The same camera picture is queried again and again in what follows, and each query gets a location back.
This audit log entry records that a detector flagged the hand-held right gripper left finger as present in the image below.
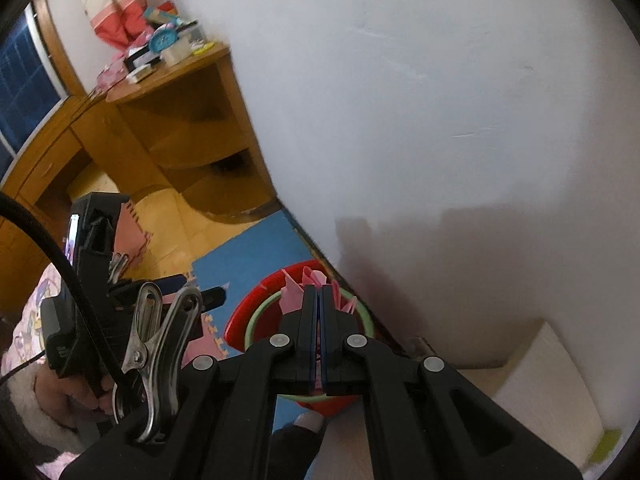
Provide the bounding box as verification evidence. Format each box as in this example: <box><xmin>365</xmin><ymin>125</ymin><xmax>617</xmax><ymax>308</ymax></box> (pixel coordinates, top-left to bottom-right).
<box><xmin>180</xmin><ymin>285</ymin><xmax>319</xmax><ymax>480</ymax></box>

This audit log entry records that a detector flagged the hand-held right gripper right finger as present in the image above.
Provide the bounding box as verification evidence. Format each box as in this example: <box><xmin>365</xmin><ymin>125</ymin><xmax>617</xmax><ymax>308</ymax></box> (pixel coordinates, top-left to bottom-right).
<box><xmin>320</xmin><ymin>284</ymin><xmax>583</xmax><ymax>480</ymax></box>

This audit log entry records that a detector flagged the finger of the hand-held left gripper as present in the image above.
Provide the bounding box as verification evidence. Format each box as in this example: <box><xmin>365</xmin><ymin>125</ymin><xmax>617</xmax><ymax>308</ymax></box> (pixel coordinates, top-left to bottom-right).
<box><xmin>150</xmin><ymin>274</ymin><xmax>187</xmax><ymax>295</ymax></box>
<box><xmin>197</xmin><ymin>286</ymin><xmax>227</xmax><ymax>310</ymax></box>

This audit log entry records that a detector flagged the red bin with green rim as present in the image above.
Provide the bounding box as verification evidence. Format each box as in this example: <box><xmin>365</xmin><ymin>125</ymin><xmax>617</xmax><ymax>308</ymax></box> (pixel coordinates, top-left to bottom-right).
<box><xmin>245</xmin><ymin>280</ymin><xmax>375</xmax><ymax>417</ymax></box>

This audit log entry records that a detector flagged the person's left forearm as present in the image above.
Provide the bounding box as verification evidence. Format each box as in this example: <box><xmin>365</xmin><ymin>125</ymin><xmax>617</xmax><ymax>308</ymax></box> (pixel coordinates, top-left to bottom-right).
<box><xmin>0</xmin><ymin>360</ymin><xmax>86</xmax><ymax>456</ymax></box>

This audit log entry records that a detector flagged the person's left hand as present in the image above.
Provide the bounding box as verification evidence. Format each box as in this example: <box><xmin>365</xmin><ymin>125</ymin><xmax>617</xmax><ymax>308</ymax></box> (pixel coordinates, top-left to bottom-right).
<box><xmin>35</xmin><ymin>366</ymin><xmax>117</xmax><ymax>430</ymax></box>

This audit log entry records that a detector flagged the metal spring clamp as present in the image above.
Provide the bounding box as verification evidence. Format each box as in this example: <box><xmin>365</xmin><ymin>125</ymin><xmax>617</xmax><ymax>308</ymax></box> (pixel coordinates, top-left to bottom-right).
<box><xmin>107</xmin><ymin>252</ymin><xmax>132</xmax><ymax>283</ymax></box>
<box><xmin>112</xmin><ymin>281</ymin><xmax>205</xmax><ymax>445</ymax></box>

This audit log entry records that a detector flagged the red plastic basin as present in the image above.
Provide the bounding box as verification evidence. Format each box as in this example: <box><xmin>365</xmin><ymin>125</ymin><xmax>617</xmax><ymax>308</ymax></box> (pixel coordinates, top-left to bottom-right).
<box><xmin>224</xmin><ymin>260</ymin><xmax>326</xmax><ymax>356</ymax></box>

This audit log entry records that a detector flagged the pink foam mat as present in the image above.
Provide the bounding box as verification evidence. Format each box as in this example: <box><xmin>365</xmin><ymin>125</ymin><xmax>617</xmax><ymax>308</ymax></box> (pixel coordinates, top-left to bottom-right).
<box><xmin>182</xmin><ymin>310</ymin><xmax>236</xmax><ymax>368</ymax></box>
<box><xmin>111</xmin><ymin>199</ymin><xmax>153</xmax><ymax>273</ymax></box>

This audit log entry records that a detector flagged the blue foam mat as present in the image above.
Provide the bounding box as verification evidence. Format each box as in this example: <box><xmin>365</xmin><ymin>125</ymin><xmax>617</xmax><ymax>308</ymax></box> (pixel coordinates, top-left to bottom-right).
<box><xmin>191</xmin><ymin>209</ymin><xmax>346</xmax><ymax>321</ymax></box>

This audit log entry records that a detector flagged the pink printed blanket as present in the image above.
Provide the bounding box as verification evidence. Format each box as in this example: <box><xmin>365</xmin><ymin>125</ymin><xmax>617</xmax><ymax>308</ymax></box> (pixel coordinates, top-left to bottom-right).
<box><xmin>0</xmin><ymin>262</ymin><xmax>78</xmax><ymax>376</ymax></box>

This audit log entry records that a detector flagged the person's foot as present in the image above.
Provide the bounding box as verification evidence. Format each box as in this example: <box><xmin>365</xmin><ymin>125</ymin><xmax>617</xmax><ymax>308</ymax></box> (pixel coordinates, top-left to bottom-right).
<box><xmin>270</xmin><ymin>412</ymin><xmax>328</xmax><ymax>480</ymax></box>

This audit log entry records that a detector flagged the wooden corner desk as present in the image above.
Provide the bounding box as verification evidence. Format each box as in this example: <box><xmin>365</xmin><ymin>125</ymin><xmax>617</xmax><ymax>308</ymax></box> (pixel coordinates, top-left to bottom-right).
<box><xmin>0</xmin><ymin>42</ymin><xmax>275</xmax><ymax>306</ymax></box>

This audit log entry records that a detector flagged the window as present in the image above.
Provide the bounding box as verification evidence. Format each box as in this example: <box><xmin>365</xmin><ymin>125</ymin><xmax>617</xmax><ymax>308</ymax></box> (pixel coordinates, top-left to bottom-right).
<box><xmin>0</xmin><ymin>0</ymin><xmax>68</xmax><ymax>171</ymax></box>

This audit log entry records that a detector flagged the black and white flat device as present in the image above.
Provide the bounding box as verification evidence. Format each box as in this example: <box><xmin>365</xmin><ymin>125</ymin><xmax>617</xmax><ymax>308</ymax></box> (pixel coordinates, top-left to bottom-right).
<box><xmin>122</xmin><ymin>52</ymin><xmax>163</xmax><ymax>83</ymax></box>

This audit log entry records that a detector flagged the white box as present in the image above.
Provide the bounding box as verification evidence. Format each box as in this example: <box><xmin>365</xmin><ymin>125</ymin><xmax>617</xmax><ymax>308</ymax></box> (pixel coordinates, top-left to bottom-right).
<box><xmin>160</xmin><ymin>40</ymin><xmax>196</xmax><ymax>66</ymax></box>

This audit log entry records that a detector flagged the blue alarm clock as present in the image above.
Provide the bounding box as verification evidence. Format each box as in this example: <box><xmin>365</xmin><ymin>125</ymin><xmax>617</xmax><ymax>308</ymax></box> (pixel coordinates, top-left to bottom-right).
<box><xmin>149</xmin><ymin>20</ymin><xmax>183</xmax><ymax>53</ymax></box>

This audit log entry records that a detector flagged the colourful box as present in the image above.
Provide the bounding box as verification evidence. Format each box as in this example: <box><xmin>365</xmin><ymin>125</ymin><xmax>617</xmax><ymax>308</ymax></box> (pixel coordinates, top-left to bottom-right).
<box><xmin>142</xmin><ymin>2</ymin><xmax>181</xmax><ymax>26</ymax></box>

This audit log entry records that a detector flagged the white and red curtain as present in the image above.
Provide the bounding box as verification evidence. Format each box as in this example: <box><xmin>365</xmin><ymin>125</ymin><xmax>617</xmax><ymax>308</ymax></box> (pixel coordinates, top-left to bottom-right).
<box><xmin>75</xmin><ymin>0</ymin><xmax>151</xmax><ymax>51</ymax></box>

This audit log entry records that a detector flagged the black cable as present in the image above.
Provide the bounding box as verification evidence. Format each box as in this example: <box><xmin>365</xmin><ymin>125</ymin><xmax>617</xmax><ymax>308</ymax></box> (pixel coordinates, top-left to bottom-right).
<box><xmin>0</xmin><ymin>192</ymin><xmax>131</xmax><ymax>391</ymax></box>

